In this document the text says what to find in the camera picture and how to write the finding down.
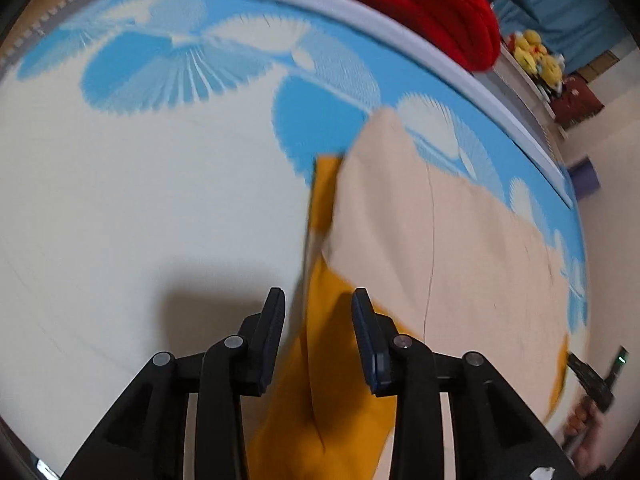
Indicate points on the red folded blanket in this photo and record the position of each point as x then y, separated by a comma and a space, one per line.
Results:
425, 0

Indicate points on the white ledge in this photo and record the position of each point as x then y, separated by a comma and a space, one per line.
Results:
525, 100

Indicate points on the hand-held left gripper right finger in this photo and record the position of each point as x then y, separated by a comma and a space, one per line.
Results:
364, 330

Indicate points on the beige and mustard hooded jacket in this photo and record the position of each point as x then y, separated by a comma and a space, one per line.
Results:
450, 260

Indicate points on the person's right hand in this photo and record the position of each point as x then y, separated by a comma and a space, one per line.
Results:
582, 425

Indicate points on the yellow plush toy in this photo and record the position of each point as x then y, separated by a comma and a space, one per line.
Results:
547, 67
527, 50

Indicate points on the purple box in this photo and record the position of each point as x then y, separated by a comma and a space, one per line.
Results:
585, 177

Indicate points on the blue and white printed bedsheet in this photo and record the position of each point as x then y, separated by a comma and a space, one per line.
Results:
125, 185

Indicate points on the blue curtain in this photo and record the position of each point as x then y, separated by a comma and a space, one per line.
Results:
555, 5

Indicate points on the maroon cushion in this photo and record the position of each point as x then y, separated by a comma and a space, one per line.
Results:
577, 100

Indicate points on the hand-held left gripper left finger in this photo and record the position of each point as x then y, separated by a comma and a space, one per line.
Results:
272, 330

